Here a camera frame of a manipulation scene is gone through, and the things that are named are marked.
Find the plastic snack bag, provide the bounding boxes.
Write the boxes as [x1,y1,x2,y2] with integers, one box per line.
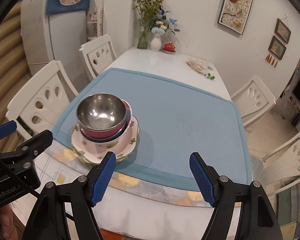
[186,58,213,75]

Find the lower small framed picture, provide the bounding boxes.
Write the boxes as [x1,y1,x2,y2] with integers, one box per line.
[268,36,286,60]

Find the blue waffle table mat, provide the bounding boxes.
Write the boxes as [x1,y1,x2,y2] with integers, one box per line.
[52,68,252,191]

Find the blue artificial flowers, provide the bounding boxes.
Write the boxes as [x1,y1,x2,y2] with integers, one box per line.
[132,0,182,37]

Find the large green-rimmed forest plate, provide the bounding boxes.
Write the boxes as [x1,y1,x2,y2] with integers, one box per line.
[71,128,140,164]

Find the red lidded teacup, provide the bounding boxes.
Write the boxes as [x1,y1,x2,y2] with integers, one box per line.
[162,42,175,54]

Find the magenta steel bowl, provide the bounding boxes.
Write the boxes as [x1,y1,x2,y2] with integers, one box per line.
[76,93,127,138]

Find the white chair far left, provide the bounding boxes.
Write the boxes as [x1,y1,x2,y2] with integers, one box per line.
[79,34,117,81]

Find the white chair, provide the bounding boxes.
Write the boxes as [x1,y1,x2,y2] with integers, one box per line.
[231,75,276,130]
[6,60,78,140]
[79,34,117,81]
[262,132,300,197]

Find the green wrapped candy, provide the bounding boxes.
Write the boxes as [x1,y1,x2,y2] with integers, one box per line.
[205,73,215,80]

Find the large butterfly wall picture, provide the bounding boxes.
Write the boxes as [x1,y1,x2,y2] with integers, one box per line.
[218,0,253,35]

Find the blue steel bowl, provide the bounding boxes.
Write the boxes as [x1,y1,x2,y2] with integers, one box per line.
[83,114,132,143]

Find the person left hand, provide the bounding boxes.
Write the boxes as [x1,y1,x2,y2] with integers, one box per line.
[0,205,14,239]

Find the orange hanging wall ornament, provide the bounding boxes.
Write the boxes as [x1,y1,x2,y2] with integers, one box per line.
[265,54,278,68]

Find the small green-rimmed forest plate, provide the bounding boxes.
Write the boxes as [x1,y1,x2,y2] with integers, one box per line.
[73,116,139,148]

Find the white lattice shelf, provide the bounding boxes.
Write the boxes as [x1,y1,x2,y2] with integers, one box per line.
[86,7,103,41]

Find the white chair near left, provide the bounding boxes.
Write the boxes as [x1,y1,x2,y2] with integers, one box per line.
[6,60,78,140]

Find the pink cartoon melamine bowl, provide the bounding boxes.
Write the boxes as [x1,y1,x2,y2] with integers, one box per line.
[77,100,132,143]

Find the small framed picture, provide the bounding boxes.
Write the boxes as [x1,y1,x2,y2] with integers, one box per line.
[268,36,286,60]
[275,18,291,44]

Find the green glass vase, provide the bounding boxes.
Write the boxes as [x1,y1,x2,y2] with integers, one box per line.
[137,27,149,49]

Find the white chair far right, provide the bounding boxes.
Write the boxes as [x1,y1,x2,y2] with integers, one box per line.
[231,75,276,130]

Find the upper small framed picture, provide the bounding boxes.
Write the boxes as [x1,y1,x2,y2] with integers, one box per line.
[275,18,291,44]

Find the white ceramic flower vase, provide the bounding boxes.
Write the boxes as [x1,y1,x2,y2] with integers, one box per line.
[150,34,161,52]

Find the white refrigerator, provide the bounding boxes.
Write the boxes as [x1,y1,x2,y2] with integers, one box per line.
[20,0,87,80]

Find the white chair near right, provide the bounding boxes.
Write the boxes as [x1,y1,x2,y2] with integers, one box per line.
[262,132,300,197]

